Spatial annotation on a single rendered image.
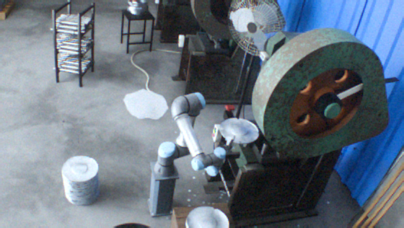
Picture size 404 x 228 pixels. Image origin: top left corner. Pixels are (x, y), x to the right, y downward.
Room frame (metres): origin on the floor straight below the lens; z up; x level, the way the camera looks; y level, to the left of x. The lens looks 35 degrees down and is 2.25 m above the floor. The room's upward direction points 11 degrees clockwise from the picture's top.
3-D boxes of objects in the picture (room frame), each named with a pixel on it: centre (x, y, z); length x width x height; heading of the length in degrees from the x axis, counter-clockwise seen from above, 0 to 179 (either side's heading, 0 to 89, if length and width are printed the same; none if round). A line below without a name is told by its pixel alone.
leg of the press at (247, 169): (1.89, -0.77, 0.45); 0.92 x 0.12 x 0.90; 110
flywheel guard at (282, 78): (1.81, -0.76, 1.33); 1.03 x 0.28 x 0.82; 110
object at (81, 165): (1.76, 0.86, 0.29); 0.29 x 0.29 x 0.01
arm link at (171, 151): (1.79, 0.18, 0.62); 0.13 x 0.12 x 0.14; 131
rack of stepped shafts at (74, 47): (3.52, 1.68, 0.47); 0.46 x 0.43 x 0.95; 90
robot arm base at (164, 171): (1.79, 0.19, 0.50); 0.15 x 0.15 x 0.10
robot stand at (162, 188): (1.79, 0.19, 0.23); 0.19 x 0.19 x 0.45; 23
